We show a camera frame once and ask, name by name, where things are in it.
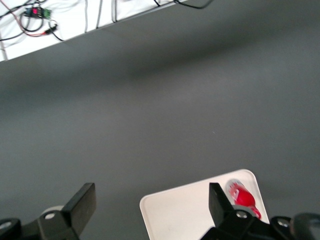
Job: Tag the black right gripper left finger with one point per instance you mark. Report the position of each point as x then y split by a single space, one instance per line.
75 212

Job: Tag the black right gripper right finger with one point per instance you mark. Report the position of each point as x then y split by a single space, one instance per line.
225 220

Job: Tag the red coke bottle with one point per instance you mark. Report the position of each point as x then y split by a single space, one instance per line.
243 197

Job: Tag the cream plastic tray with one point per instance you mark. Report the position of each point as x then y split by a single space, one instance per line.
180 210

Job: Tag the dark grey table mat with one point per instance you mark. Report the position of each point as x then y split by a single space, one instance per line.
150 112

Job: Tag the green circuit board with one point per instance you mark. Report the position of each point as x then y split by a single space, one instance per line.
37 12

